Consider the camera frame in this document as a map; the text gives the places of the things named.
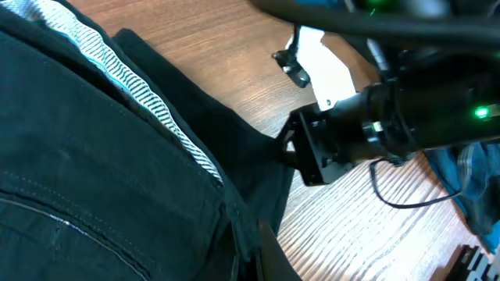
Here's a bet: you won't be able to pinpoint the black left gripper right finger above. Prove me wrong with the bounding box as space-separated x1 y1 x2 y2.
255 220 301 281

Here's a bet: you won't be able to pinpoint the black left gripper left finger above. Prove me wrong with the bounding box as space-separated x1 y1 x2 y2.
229 251 245 281

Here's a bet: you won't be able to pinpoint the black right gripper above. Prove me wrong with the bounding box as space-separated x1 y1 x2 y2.
272 24 391 186

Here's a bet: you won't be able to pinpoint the black shorts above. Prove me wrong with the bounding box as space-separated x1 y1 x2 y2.
1 1 294 281

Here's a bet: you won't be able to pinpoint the dark navy garment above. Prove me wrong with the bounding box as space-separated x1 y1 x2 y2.
424 142 499 254

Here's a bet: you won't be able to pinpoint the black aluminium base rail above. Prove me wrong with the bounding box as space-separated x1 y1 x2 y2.
445 245 499 281

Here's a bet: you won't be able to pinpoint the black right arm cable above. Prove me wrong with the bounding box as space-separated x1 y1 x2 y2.
249 0 500 210

